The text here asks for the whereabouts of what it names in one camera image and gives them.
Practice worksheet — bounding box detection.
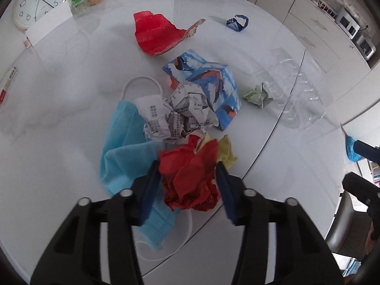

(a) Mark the red and white packet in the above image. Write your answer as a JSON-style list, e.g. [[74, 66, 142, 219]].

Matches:
[[0, 67, 18, 106]]

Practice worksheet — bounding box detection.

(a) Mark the yellow crumpled paper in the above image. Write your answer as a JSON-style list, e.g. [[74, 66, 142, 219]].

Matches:
[[196, 133, 238, 169]]

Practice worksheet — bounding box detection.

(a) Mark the dark blue wrapper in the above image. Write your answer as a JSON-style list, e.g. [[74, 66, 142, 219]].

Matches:
[[226, 14, 249, 33]]

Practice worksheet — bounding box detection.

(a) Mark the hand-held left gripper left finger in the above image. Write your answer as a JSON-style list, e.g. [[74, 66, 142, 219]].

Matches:
[[30, 160, 162, 285]]

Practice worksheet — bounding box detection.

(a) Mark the blue bird-print box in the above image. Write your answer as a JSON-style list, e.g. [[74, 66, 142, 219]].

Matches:
[[162, 49, 242, 132]]

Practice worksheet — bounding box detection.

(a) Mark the silver countertop appliance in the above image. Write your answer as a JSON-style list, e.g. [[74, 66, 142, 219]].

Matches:
[[336, 6, 377, 60]]

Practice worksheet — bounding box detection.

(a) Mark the white drawer cabinet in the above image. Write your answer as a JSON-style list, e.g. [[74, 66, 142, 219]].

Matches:
[[282, 0, 372, 72]]

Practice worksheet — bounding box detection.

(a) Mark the torn red wrapper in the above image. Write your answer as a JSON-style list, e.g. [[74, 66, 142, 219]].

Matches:
[[133, 11, 206, 56]]

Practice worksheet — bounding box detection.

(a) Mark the red paper ball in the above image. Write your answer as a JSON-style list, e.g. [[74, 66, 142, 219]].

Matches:
[[158, 134, 221, 212]]

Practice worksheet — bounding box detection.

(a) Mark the crumpled printed white paper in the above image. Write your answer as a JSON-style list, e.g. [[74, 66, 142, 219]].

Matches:
[[133, 81, 219, 143]]

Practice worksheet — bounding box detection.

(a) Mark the grey chair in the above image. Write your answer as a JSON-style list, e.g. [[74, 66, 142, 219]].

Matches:
[[325, 190, 369, 256]]

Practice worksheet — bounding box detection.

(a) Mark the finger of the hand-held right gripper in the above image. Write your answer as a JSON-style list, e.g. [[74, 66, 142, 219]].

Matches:
[[341, 172, 380, 214], [344, 136, 380, 163]]

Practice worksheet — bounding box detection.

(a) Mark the clear plastic tray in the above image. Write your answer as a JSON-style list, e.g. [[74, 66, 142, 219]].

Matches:
[[252, 48, 326, 130]]

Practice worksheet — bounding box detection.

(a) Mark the wire dish rack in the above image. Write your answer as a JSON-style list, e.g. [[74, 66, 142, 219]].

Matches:
[[313, 0, 338, 19]]

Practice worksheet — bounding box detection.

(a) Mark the blue face mask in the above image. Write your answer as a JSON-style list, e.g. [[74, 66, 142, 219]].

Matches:
[[99, 76, 195, 260]]

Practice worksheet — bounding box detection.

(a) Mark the green crumpled paper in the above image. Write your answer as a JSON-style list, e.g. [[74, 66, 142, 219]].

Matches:
[[243, 81, 276, 108]]

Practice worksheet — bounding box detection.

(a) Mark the white card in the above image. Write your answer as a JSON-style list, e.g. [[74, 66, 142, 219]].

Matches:
[[25, 5, 73, 46]]

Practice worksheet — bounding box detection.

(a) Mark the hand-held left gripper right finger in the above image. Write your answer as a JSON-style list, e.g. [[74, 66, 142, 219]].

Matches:
[[214, 161, 345, 285]]

